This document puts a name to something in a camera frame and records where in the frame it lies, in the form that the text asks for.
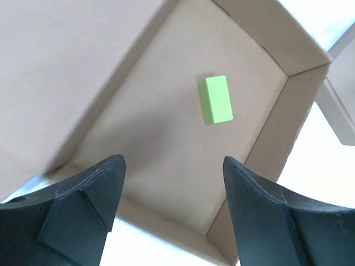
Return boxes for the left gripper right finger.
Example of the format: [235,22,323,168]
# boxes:
[223,156,354,265]

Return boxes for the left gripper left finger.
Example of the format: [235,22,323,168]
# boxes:
[1,155,126,265]

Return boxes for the flat cardboard box near right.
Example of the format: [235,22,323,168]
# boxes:
[316,25,354,146]

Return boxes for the green block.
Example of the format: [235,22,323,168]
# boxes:
[198,75,234,124]

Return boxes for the large cardboard box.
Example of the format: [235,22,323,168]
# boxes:
[1,1,331,265]

